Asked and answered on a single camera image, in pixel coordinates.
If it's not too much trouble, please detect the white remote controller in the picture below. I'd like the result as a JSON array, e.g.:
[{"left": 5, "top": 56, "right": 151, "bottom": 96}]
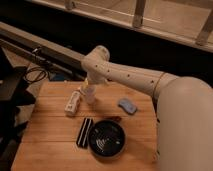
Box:
[{"left": 65, "top": 91, "right": 81, "bottom": 117}]

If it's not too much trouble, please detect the translucent white ceramic cup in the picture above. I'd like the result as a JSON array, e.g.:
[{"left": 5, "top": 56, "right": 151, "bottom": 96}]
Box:
[{"left": 82, "top": 86, "right": 95, "bottom": 104}]

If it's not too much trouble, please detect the black striped rectangular block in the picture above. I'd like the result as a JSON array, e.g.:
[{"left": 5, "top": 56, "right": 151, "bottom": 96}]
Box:
[{"left": 76, "top": 118, "right": 93, "bottom": 148}]

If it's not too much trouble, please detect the blue sponge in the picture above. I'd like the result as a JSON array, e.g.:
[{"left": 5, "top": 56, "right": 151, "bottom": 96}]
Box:
[{"left": 118, "top": 98, "right": 137, "bottom": 115}]

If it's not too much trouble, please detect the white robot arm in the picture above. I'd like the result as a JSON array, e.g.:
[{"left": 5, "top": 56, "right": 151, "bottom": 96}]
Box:
[{"left": 81, "top": 46, "right": 213, "bottom": 171}]

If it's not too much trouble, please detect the black cable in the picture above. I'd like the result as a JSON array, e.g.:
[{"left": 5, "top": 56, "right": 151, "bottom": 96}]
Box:
[{"left": 23, "top": 47, "right": 54, "bottom": 85}]

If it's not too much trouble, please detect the dark ceramic bowl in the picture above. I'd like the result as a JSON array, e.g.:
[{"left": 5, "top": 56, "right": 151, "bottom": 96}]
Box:
[{"left": 87, "top": 120, "right": 126, "bottom": 158}]

